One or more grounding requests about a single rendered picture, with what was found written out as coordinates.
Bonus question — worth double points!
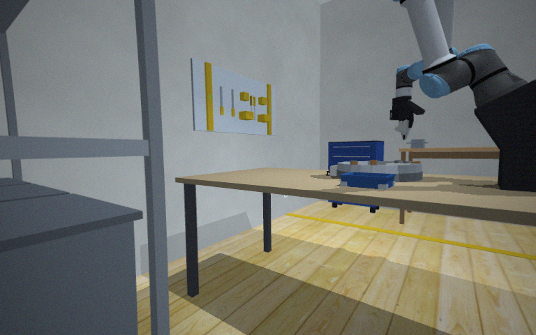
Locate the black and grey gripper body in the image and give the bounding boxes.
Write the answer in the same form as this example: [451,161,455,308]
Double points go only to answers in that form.
[390,96,413,120]

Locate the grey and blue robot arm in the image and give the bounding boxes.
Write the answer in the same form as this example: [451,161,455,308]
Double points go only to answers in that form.
[393,0,528,107]

